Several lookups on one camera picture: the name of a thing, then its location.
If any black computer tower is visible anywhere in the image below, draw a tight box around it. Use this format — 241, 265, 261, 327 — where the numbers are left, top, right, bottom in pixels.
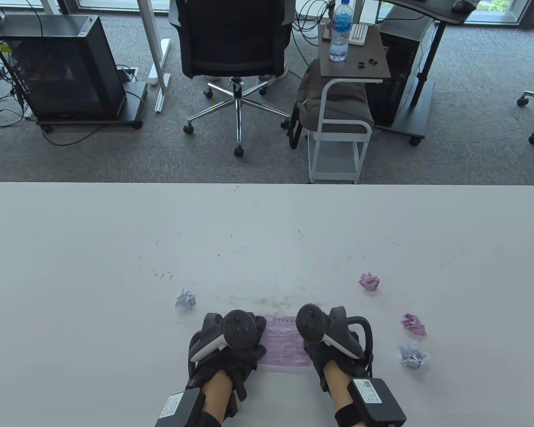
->
365, 9, 434, 127

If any clear plastic water bottle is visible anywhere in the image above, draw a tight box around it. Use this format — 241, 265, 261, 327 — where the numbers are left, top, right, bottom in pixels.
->
329, 0, 352, 62

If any black standing desk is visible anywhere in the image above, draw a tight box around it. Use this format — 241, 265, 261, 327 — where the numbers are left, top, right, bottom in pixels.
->
374, 0, 479, 146

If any black office chair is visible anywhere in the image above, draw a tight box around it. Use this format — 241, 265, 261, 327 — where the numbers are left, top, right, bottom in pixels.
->
168, 0, 292, 157

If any white invoice paper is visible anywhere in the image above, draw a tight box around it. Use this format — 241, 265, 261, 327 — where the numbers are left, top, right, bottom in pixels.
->
399, 341, 429, 369
175, 289, 196, 313

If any black floor cable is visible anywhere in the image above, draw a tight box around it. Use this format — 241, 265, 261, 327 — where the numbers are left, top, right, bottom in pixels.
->
38, 120, 103, 146

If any person's right forearm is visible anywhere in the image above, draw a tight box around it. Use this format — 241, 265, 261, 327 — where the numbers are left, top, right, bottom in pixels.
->
323, 361, 370, 427

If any black cable bundle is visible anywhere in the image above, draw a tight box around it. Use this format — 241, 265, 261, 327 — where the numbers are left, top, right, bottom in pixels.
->
291, 0, 335, 87
0, 49, 32, 129

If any grey fabric bag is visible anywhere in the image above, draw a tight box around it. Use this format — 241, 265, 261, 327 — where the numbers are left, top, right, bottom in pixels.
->
288, 59, 374, 149

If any black glass computer case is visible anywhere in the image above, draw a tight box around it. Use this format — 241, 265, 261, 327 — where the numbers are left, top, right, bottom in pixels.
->
0, 14, 126, 120

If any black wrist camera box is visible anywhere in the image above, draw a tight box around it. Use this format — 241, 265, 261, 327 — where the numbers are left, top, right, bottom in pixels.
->
347, 377, 407, 426
155, 388, 206, 427

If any person's right hand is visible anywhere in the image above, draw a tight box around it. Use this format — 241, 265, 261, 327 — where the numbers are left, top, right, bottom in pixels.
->
302, 339, 372, 393

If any brown side table white frame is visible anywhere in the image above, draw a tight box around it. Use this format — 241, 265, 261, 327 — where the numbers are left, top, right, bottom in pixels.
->
307, 23, 391, 184

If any person's left forearm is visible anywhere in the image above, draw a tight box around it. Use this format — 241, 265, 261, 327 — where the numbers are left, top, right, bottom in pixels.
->
191, 368, 237, 427

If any black wheeled platform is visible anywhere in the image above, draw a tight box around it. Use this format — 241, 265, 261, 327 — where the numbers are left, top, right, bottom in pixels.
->
36, 81, 148, 133

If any person's left hand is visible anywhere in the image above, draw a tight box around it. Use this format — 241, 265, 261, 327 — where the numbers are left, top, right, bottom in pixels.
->
187, 313, 267, 402

